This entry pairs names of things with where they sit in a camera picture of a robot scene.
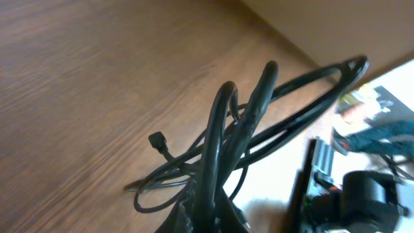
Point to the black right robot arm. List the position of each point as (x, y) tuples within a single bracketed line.
[(366, 201)]

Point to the person legs in jeans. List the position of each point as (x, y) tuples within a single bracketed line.
[(370, 140)]

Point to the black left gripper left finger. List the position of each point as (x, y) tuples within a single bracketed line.
[(180, 219)]

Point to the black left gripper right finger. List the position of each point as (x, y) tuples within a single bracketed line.
[(228, 219)]

